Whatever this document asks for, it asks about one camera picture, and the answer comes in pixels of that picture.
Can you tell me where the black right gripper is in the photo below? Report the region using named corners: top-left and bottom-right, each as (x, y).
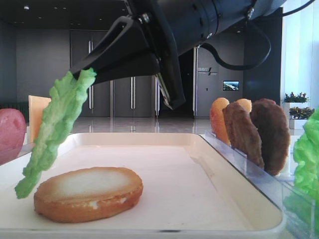
top-left (70, 0), bottom-right (209, 84)

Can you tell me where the green lettuce leaf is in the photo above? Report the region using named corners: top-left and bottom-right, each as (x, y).
top-left (284, 110), bottom-right (319, 230)
top-left (14, 68), bottom-right (97, 199)

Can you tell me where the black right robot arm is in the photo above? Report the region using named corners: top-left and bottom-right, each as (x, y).
top-left (70, 0), bottom-right (283, 89)

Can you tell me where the left orange cheese slice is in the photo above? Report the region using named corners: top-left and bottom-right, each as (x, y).
top-left (28, 95), bottom-right (51, 143)

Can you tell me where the left brown meat patty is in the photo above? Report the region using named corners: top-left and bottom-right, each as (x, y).
top-left (222, 102), bottom-right (264, 169)

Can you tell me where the left red tomato slice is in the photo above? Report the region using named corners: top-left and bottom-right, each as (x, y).
top-left (0, 109), bottom-right (26, 165)

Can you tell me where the bread slice on tray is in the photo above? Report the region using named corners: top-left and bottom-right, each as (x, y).
top-left (33, 167), bottom-right (144, 223)

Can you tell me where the right dark meat patty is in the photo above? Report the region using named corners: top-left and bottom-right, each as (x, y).
top-left (250, 99), bottom-right (290, 176)

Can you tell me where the left upright bun slice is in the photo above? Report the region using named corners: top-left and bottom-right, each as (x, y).
top-left (210, 98), bottom-right (230, 145)

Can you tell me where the upright bun slice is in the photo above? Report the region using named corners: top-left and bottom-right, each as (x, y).
top-left (210, 98), bottom-right (230, 145)
top-left (236, 98), bottom-right (252, 113)

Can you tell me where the right upright bun slice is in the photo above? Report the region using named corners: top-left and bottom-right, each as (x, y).
top-left (236, 98), bottom-right (252, 113)

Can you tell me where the white rectangular tray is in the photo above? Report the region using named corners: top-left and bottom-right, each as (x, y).
top-left (0, 133), bottom-right (286, 239)

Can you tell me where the white planter with plants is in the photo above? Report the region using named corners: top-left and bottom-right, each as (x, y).
top-left (283, 92), bottom-right (315, 129)

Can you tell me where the black camera cable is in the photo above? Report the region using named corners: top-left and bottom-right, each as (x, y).
top-left (199, 17), bottom-right (272, 72)

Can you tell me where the wall display screen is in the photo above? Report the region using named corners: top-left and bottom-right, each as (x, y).
top-left (222, 81), bottom-right (240, 91)

